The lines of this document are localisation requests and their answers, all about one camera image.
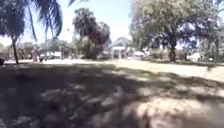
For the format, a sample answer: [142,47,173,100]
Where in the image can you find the white open shelter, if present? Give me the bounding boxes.
[110,44,129,61]

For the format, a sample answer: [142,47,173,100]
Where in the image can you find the dry grass ground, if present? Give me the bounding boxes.
[0,58,224,128]

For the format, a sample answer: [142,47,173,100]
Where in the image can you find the dark leafy tree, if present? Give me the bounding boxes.
[72,7,112,61]

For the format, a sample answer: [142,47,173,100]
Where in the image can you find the low white building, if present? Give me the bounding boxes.
[39,50,63,61]

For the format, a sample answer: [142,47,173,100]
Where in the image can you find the large spreading tree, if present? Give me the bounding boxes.
[129,0,224,64]

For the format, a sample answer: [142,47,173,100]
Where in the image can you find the palm tree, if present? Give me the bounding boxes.
[0,0,64,65]

